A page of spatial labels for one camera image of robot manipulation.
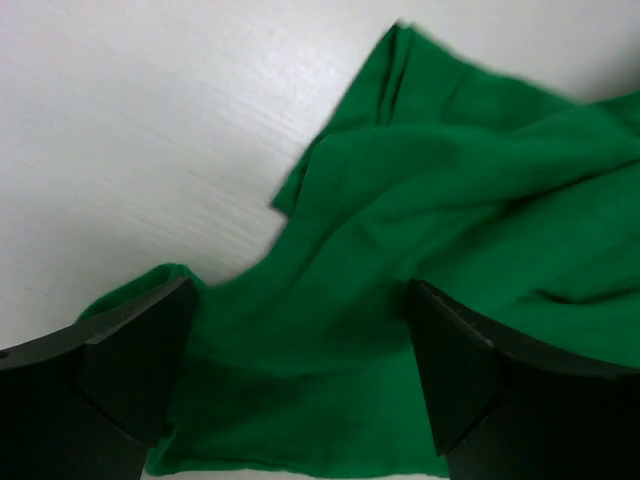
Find green t-shirt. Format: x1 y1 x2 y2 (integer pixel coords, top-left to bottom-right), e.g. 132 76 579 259
74 22 640 479

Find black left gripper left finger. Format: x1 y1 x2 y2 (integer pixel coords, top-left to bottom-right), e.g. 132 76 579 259
1 278 196 480

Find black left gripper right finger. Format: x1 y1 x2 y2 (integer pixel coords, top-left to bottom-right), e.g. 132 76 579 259
408 280 639 479

